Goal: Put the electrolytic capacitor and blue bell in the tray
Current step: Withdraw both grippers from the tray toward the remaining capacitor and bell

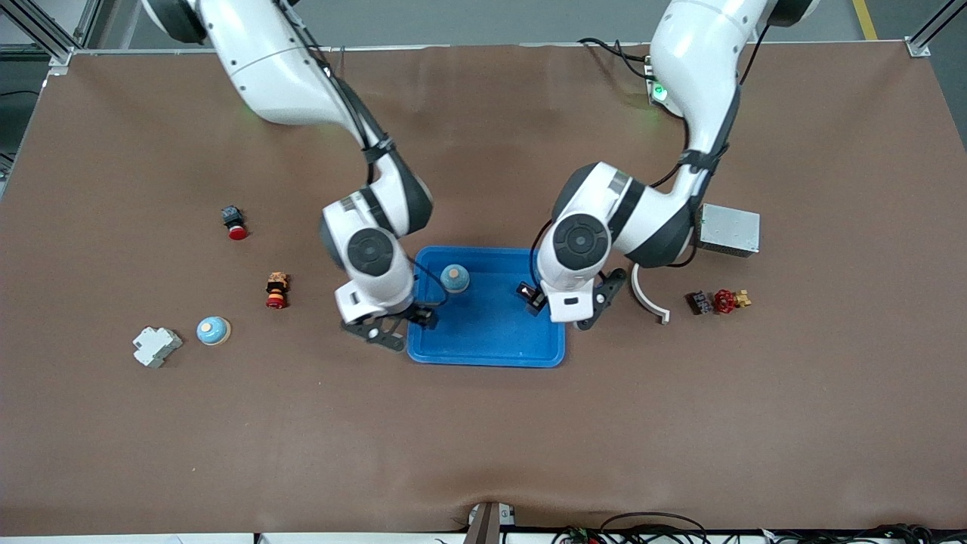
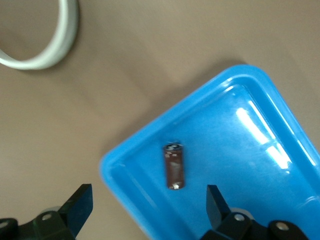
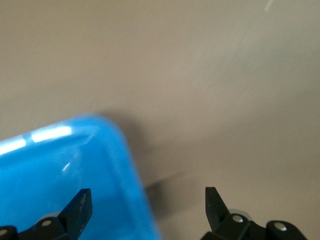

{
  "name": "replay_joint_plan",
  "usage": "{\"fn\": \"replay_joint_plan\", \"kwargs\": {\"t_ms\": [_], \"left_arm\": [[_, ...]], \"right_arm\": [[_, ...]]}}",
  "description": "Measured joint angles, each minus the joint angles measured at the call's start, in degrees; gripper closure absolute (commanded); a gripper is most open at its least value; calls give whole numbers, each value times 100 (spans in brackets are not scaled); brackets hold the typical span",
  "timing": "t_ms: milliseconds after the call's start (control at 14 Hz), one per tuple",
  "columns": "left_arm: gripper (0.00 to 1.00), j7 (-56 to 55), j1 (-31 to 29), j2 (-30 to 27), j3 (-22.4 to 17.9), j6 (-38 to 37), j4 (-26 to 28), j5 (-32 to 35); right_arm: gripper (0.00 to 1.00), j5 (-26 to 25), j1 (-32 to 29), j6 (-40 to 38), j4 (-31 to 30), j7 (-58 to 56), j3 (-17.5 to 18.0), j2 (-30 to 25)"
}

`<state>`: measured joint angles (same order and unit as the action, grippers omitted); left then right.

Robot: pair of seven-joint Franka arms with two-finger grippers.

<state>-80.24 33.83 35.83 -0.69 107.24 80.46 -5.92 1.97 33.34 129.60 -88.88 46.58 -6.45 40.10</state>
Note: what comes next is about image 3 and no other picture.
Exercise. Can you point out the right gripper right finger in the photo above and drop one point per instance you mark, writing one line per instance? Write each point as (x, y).
(217, 212)

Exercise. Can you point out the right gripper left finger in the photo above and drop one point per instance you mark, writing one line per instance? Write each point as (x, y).
(75, 215)

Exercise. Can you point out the blue plastic tray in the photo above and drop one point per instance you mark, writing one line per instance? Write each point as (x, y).
(50, 175)

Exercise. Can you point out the brown table cover sheet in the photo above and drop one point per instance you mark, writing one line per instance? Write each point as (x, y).
(175, 75)

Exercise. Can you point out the right wrist black grey bracket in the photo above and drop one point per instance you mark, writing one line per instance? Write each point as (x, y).
(240, 212)

